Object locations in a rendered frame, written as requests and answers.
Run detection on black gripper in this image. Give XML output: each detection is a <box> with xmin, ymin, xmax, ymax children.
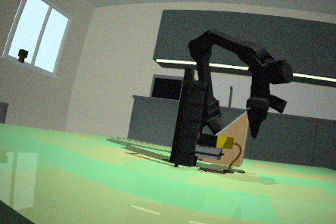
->
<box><xmin>246</xmin><ymin>82</ymin><xmax>269</xmax><ymax>138</ymax></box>

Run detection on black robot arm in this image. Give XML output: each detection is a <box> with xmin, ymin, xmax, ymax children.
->
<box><xmin>188</xmin><ymin>30</ymin><xmax>293</xmax><ymax>135</ymax></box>

